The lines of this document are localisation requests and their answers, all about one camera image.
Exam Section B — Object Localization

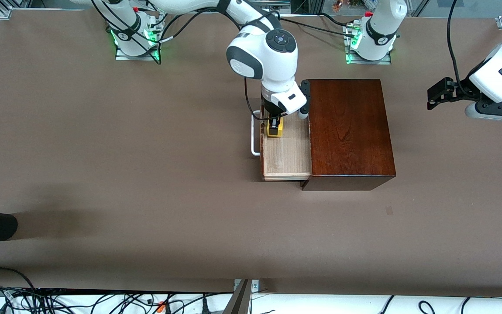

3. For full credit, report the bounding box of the small aluminium mounting bracket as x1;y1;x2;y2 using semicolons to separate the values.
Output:
234;279;260;292

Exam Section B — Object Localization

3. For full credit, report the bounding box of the long black table cable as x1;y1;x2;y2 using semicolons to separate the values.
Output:
277;15;357;39

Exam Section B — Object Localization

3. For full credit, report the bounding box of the black looped cable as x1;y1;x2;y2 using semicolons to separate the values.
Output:
0;267;36;291

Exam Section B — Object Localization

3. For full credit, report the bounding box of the tangled black cables bundle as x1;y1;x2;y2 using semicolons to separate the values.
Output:
0;283;234;314

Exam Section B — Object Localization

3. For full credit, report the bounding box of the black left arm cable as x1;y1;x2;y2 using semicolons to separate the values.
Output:
446;0;472;98

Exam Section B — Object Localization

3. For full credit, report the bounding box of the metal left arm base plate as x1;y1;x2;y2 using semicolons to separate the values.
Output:
345;24;392;65

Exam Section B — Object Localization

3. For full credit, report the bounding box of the yellow wooden cube block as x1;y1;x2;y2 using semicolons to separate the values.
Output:
266;117;284;139

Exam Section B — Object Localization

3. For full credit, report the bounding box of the dark brown wooden cabinet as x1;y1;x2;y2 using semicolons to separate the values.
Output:
300;78;396;191

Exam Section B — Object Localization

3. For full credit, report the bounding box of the silver equipment box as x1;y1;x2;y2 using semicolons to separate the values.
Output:
251;0;291;9

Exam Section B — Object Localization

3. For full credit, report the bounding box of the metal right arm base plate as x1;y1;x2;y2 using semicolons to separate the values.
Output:
115;20;161;61

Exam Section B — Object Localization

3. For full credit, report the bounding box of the light wood drawer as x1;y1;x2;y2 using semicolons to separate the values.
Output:
251;109;313;181

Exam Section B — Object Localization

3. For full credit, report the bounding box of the grey metal camera pole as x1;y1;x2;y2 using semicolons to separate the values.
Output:
223;279;253;314

